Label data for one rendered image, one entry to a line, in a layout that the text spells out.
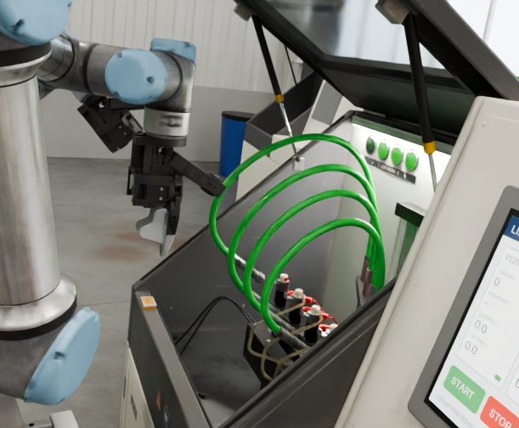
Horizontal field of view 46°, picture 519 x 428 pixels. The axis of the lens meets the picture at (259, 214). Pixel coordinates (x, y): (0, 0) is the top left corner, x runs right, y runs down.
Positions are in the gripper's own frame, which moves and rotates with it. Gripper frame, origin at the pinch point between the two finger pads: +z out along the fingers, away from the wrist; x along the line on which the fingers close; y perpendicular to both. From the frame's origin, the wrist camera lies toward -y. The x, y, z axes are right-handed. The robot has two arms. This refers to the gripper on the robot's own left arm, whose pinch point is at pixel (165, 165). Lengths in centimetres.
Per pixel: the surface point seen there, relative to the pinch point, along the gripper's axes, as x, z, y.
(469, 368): 59, 45, -13
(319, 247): -32, 43, -20
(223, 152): -618, 27, -83
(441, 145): 16, 30, -45
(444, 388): 56, 46, -9
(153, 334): -2.1, 27.1, 24.8
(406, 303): 44, 39, -14
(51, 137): -633, -112, 69
